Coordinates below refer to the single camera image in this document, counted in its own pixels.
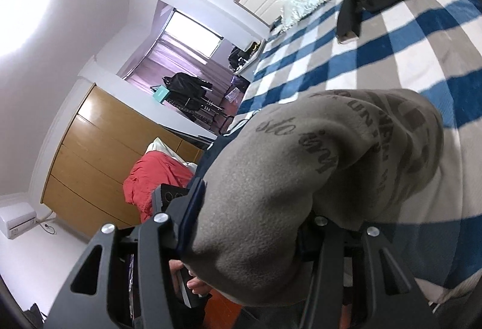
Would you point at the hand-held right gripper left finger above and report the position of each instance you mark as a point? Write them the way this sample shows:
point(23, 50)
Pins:
point(192, 208)

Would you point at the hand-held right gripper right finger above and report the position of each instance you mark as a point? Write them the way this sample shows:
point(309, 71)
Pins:
point(320, 238)

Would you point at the grey-brown fleece hoodie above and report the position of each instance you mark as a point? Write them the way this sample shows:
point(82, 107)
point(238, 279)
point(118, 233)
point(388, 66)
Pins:
point(282, 182)

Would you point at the black clothes rack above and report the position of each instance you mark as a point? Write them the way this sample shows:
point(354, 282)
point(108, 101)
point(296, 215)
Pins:
point(211, 114)

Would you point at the person's left hand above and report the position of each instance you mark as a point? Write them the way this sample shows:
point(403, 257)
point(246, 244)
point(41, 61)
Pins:
point(197, 285)

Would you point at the red quilt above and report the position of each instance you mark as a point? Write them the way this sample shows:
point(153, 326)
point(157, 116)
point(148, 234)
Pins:
point(158, 178)

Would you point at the cream white cloth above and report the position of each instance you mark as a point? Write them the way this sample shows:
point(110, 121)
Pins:
point(165, 150)

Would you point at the light wooden wardrobe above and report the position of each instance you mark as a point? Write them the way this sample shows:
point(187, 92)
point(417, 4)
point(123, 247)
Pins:
point(94, 148)

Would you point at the purple curtain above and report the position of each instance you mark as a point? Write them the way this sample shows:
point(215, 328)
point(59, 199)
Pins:
point(180, 67)

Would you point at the window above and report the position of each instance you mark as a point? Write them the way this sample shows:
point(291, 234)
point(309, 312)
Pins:
point(192, 33)

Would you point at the white air conditioner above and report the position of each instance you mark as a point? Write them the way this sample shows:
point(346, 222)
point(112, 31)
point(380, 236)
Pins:
point(17, 219)

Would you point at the blue checked blanket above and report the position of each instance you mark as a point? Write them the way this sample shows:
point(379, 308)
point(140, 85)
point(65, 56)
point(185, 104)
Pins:
point(395, 50)

